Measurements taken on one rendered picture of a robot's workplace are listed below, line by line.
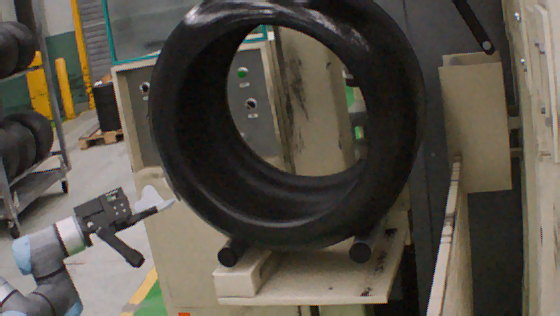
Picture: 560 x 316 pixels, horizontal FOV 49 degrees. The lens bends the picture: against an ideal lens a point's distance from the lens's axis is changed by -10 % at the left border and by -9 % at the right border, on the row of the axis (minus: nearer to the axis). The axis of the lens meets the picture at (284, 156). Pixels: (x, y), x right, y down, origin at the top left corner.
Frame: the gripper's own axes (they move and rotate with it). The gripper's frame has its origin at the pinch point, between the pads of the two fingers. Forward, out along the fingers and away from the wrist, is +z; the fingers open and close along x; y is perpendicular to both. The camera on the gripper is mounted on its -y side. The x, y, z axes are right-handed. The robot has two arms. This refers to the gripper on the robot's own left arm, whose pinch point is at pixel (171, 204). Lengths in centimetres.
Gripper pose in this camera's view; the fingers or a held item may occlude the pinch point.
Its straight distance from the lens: 138.5
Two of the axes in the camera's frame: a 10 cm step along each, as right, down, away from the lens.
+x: -2.9, 1.5, 9.4
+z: 8.7, -3.7, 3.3
